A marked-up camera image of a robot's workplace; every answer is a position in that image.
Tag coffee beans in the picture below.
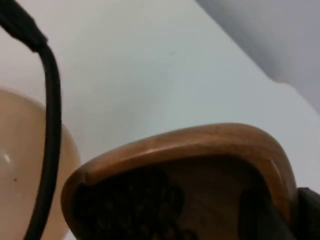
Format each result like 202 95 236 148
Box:
71 169 201 240

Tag black cable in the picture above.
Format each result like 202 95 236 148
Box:
0 0 63 240

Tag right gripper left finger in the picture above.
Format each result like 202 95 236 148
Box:
238 186 297 240

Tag dark wooden cup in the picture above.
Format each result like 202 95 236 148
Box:
60 122 300 240

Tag pale wooden bowl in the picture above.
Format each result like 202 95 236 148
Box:
0 86 82 240

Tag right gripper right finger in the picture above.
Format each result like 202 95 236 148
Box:
292 186 320 240

